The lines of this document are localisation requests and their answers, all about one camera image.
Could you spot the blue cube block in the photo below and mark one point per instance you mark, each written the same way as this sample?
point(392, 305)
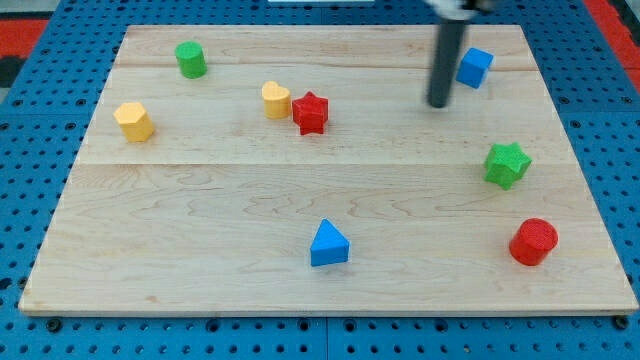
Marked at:
point(474, 67)

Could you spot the blue triangle block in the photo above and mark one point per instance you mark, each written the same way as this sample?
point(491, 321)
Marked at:
point(329, 246)

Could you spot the red star block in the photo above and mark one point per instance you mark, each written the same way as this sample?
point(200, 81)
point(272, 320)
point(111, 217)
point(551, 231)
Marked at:
point(310, 113)

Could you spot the light wooden board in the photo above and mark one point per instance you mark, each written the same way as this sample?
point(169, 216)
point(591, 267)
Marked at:
point(214, 214)

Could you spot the yellow heart block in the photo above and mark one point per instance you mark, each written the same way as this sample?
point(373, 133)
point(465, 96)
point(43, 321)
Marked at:
point(276, 100)

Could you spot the green cylinder block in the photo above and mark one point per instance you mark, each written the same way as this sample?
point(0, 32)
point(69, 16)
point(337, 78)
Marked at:
point(190, 59)

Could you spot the green star block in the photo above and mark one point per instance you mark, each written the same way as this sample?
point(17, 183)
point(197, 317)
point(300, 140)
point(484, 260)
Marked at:
point(506, 164)

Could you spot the yellow hexagon block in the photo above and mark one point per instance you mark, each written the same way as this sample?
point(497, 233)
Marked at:
point(134, 121)

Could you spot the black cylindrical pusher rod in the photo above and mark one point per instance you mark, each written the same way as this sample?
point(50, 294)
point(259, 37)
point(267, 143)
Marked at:
point(449, 39)

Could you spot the red cylinder block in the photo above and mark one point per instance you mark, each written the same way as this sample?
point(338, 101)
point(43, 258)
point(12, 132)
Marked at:
point(533, 241)

